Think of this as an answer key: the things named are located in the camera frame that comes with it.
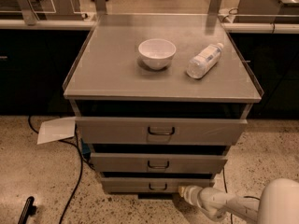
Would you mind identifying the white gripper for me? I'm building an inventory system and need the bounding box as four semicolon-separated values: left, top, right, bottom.
178;186;203;207

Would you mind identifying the grey bottom drawer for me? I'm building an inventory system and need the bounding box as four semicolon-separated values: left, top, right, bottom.
101;177;215;193

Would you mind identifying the grey drawer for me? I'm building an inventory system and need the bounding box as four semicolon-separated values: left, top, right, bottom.
101;177;215;193
91;153;227;174
76;117;248;145

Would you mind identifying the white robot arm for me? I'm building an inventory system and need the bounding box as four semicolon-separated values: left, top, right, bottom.
178;178;299;224

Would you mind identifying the grey middle drawer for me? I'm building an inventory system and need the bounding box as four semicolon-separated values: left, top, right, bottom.
91;153;227;174

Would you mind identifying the grey drawer cabinet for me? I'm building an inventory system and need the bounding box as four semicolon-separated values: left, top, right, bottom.
63;13;263;201

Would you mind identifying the grey top drawer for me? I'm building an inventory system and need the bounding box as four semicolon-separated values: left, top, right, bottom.
76;117;248;145

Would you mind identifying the clear plastic water bottle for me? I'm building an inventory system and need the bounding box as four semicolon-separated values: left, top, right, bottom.
186;43;223;79

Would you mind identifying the white bowl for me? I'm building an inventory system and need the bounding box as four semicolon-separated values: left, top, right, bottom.
138;38;177;70

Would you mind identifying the white paper sheet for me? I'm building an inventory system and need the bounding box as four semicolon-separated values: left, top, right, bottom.
37;117;76;145

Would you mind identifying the black bar object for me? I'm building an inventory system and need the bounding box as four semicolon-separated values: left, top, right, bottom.
18;196;36;224

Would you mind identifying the grey desk right background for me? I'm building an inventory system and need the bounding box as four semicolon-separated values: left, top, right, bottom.
235;0;299;24

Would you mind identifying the black cable right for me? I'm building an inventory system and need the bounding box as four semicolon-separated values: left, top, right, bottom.
221;167;261;224

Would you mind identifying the black cable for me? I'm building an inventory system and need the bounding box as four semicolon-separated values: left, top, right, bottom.
221;167;261;224
28;115;95;224

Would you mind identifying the black cable left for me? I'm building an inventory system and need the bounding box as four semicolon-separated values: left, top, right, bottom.
28;115;95;224

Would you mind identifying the grey post right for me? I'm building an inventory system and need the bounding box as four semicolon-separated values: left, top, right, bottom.
207;0;222;15

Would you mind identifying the grey post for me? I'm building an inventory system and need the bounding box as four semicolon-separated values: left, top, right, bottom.
17;0;38;26
93;0;108;17
207;0;222;15

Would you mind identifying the grey post middle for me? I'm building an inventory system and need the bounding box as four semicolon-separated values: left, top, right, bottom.
93;0;108;17

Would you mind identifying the grey post left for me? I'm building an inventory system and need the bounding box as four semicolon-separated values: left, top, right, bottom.
17;0;38;26

